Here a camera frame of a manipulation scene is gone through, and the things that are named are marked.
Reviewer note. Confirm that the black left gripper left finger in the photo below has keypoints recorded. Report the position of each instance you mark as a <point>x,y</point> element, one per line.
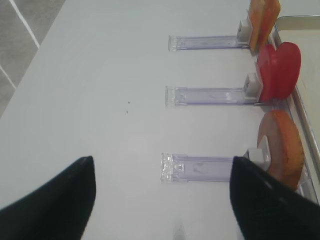
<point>58,210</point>

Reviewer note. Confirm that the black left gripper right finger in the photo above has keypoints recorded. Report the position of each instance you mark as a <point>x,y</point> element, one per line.
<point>266,209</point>

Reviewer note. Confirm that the red tomato slice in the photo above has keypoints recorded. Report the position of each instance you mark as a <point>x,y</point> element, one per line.
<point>279,69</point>

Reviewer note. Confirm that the orange cheese slice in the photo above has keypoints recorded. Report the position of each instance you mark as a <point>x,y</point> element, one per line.
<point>262,15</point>

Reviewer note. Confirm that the bun half on left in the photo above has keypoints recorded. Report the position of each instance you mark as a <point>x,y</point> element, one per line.
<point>285,146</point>

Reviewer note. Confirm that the clear holder rail near left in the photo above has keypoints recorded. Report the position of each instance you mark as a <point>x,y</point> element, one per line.
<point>187,168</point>

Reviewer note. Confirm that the clear holder rail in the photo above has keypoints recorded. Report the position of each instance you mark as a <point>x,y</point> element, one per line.
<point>238,41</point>
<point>187,168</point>
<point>248,95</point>

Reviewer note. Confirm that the clear holder rail middle left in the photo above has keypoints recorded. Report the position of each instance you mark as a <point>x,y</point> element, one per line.
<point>248,95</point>

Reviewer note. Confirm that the clear holder rail far left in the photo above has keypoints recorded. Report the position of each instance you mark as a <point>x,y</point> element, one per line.
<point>238,41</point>

